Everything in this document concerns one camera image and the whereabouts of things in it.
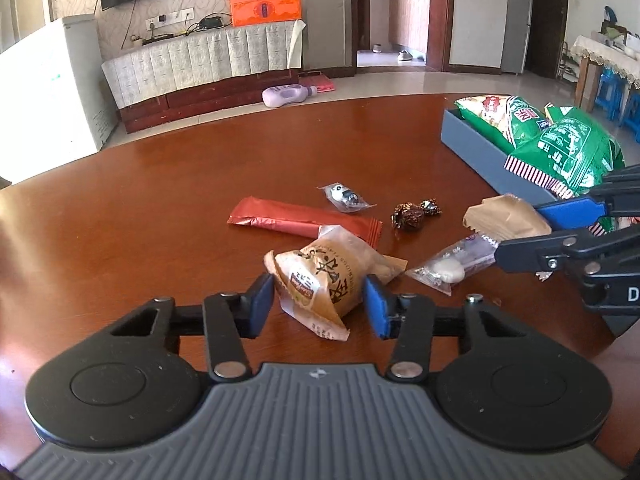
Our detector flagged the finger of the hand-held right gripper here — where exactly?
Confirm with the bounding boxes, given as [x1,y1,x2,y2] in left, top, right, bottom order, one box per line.
[537,162,640,234]
[495,222,640,274]

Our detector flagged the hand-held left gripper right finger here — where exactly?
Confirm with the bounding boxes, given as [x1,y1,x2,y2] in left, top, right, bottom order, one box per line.
[363,274,528,382]

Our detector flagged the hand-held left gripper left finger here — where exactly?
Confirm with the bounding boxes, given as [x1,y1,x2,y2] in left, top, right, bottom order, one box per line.
[107,273,276,382]

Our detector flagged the plain tan snack packet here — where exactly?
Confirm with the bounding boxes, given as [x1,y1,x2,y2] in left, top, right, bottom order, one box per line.
[462,194,553,243]

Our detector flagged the green striped-edge snack bag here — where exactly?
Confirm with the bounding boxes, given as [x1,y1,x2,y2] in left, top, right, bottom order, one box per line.
[504,105,626,198]

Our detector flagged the tan pastry packet black print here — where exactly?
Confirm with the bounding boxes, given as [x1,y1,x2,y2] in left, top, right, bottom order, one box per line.
[263,225,408,343]

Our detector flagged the clear packet white candy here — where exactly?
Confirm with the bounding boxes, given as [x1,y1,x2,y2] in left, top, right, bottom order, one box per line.
[405,232,501,296]

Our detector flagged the long red snack packet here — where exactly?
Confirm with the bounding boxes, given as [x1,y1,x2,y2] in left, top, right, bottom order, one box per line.
[227,196,383,250]

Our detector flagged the clear panda candy packet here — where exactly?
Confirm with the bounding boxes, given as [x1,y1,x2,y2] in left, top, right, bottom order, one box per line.
[317,180,377,213]

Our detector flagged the green snack bag red label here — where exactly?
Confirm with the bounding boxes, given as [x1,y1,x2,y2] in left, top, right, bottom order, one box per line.
[454,94,551,153]

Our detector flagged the grey blue box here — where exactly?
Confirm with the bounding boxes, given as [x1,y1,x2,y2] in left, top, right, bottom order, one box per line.
[440,107,571,203]

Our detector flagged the blue plastic stool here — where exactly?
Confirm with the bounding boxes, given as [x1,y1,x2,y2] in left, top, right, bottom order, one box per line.
[620,87,640,143]
[595,69,626,121]

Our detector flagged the side table lace cloth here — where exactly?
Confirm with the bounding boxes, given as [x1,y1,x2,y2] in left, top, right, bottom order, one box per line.
[570,34,640,111]

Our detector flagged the purple plastic bottle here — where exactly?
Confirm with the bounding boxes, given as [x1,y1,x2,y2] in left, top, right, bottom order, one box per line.
[262,84,318,109]

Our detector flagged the dark wooden television cabinet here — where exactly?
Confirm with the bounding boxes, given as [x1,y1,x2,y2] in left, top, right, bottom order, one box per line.
[118,72,301,135]

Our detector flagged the silver refrigerator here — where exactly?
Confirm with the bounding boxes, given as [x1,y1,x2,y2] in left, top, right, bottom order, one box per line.
[447,0,535,75]

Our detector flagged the red floor mat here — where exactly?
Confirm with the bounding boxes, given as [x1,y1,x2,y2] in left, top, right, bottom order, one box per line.
[298,71,336,93]

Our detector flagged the wooden kitchen cabinet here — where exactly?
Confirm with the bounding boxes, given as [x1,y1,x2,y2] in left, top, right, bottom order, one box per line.
[387,0,432,58]

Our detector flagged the TV bench with cloth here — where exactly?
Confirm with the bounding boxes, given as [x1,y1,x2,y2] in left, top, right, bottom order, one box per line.
[101,19,307,109]

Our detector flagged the white chest freezer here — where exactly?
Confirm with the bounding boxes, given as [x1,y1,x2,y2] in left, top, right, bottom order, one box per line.
[0,14,118,186]

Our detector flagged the white wall sockets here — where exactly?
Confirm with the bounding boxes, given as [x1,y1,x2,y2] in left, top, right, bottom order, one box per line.
[145,6,196,30]

